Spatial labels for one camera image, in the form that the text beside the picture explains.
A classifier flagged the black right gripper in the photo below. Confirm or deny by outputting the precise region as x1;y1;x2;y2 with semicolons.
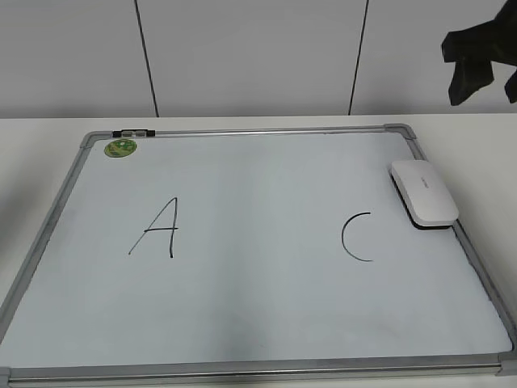
441;0;517;106

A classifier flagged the white whiteboard eraser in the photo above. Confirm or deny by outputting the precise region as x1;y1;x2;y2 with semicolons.
389;159;459;230

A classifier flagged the white whiteboard with aluminium frame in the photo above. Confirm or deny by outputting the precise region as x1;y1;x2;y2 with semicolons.
1;124;516;386

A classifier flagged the round green sticker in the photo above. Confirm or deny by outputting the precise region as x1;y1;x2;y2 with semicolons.
104;138;137;158

